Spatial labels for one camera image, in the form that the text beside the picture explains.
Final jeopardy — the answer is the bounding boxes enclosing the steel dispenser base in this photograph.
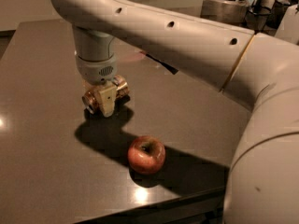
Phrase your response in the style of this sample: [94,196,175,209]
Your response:
[200,0,248,25]

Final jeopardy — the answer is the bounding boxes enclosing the black mesh cup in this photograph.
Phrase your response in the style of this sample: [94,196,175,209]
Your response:
[266,0,292,29]
[245,6,271,33]

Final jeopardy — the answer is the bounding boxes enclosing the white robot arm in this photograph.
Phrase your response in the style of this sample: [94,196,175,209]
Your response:
[50,0,299,224]

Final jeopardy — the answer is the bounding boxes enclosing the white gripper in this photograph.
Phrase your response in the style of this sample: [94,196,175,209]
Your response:
[75,55,117,118]

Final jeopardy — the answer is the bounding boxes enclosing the blue chip bag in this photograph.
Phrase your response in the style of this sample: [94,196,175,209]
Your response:
[141,51,178,75]

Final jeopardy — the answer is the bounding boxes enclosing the orange soda can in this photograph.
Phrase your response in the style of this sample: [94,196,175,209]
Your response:
[82,75,129,118]

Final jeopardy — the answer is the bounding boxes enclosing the red apple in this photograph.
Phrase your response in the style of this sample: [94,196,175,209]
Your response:
[127,136,165,175]

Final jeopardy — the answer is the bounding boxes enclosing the white box appliance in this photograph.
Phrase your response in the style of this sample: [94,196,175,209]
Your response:
[275,5,299,45]

